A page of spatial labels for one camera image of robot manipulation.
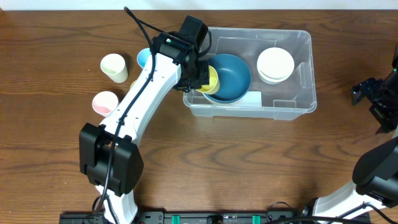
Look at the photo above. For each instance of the cream plastic cup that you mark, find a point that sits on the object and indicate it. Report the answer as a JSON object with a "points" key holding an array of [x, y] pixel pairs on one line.
{"points": [[114, 66]]}

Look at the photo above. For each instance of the clear plastic storage container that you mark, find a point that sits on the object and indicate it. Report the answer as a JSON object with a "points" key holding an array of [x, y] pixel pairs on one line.
{"points": [[286, 100]]}

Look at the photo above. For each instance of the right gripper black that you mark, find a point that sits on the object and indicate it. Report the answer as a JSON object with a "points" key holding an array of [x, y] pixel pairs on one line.
{"points": [[364, 90]]}

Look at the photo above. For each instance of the small yellow bowl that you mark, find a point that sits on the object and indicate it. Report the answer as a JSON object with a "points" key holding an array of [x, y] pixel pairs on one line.
{"points": [[271, 81]]}

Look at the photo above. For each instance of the light blue plastic cup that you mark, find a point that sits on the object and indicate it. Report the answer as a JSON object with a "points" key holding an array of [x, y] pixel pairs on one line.
{"points": [[142, 57]]}

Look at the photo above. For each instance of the pink plastic cup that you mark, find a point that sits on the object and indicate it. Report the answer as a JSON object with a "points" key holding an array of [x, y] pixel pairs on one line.
{"points": [[104, 103]]}

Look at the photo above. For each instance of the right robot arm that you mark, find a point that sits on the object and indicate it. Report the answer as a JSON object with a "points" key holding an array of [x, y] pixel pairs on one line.
{"points": [[374, 181]]}

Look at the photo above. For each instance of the small white bowl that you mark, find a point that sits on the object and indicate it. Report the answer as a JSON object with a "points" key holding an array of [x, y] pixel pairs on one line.
{"points": [[275, 63]]}

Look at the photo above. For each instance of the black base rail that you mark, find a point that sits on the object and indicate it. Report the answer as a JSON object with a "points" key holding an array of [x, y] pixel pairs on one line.
{"points": [[159, 217]]}

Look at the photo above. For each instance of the large dark blue bowl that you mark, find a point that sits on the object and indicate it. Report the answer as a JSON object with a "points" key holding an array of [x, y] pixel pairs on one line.
{"points": [[226, 96]]}

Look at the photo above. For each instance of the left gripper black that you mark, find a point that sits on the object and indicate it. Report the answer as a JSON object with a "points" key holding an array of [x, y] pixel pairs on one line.
{"points": [[195, 78]]}

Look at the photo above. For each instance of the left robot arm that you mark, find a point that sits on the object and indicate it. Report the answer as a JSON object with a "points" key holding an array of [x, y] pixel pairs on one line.
{"points": [[109, 154]]}

